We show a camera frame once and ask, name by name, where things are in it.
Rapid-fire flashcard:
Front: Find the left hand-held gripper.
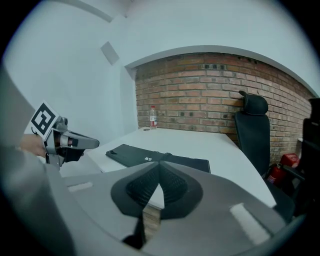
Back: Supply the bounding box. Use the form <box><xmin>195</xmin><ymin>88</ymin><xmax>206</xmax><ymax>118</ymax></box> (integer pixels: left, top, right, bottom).
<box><xmin>24</xmin><ymin>99</ymin><xmax>100</xmax><ymax>171</ymax></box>

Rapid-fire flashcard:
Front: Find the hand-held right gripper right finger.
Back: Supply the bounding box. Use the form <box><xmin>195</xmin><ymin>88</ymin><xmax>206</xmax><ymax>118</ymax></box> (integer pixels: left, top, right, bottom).
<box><xmin>146</xmin><ymin>160</ymin><xmax>286</xmax><ymax>256</ymax></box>

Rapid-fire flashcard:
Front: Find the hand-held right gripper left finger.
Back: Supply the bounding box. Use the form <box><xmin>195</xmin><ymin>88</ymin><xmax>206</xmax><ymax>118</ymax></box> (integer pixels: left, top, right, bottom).
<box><xmin>62</xmin><ymin>161</ymin><xmax>160</xmax><ymax>248</ymax></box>

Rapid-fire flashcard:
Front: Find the black keyboard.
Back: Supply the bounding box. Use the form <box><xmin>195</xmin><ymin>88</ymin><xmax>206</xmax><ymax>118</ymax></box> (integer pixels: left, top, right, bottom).
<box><xmin>105</xmin><ymin>143</ymin><xmax>211</xmax><ymax>174</ymax></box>

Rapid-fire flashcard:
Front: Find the clear red-capped water bottle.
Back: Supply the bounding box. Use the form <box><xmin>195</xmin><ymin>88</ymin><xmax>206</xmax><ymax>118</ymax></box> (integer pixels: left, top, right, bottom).
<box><xmin>149</xmin><ymin>105</ymin><xmax>158</xmax><ymax>130</ymax></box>

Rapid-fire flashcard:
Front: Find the black office chair with headrest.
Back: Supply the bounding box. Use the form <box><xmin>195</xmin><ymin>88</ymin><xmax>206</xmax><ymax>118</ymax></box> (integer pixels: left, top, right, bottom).
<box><xmin>233</xmin><ymin>89</ymin><xmax>296</xmax><ymax>224</ymax></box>

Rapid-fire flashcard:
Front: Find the red box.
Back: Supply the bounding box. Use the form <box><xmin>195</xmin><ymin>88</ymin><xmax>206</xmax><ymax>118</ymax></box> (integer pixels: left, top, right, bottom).
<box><xmin>279</xmin><ymin>153</ymin><xmax>301</xmax><ymax>169</ymax></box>

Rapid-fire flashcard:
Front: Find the black chair with dark jacket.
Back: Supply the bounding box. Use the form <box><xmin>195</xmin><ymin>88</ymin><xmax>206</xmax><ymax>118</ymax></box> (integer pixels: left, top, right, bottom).
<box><xmin>284</xmin><ymin>97</ymin><xmax>320</xmax><ymax>216</ymax></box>

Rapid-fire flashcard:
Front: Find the grey square wall panel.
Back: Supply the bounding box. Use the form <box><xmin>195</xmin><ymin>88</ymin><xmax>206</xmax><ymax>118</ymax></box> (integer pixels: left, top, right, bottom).
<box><xmin>99</xmin><ymin>41</ymin><xmax>120</xmax><ymax>66</ymax></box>

